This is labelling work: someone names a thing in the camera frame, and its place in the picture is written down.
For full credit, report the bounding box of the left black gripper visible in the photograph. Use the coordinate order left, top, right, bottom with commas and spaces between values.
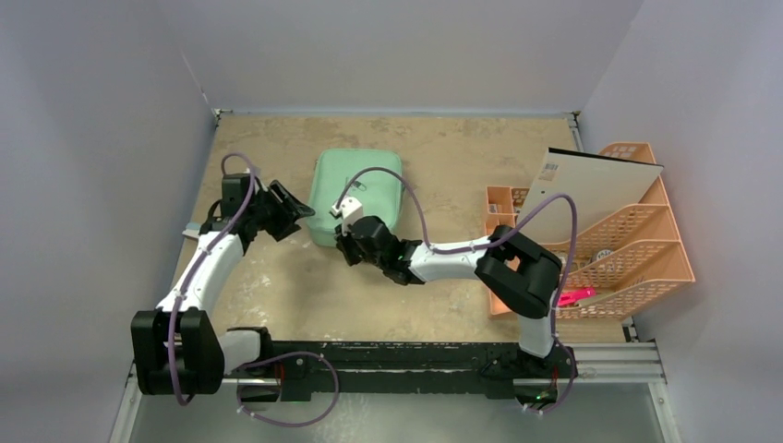
248, 182, 313, 241

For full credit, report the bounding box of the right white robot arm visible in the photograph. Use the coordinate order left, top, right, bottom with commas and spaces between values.
334, 216, 562, 376

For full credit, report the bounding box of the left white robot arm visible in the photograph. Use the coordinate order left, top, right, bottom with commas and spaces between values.
130, 173, 315, 404

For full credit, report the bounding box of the light blue stapler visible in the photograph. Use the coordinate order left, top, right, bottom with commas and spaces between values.
182, 222, 200, 240

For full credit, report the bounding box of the pink marker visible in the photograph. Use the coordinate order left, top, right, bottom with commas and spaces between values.
557, 287, 596, 307

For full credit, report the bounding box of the white cardboard folder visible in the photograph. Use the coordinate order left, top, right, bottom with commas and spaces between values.
518, 148, 664, 232

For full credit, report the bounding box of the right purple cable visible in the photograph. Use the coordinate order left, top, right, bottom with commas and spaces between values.
334, 166, 579, 417

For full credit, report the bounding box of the purple cable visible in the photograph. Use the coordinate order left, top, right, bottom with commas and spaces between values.
166, 152, 342, 428
334, 166, 579, 417

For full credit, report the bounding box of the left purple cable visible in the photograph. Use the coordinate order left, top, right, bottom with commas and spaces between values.
166, 152, 342, 428

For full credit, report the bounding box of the black metal base frame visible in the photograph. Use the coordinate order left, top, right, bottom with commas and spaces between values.
231, 331, 578, 410

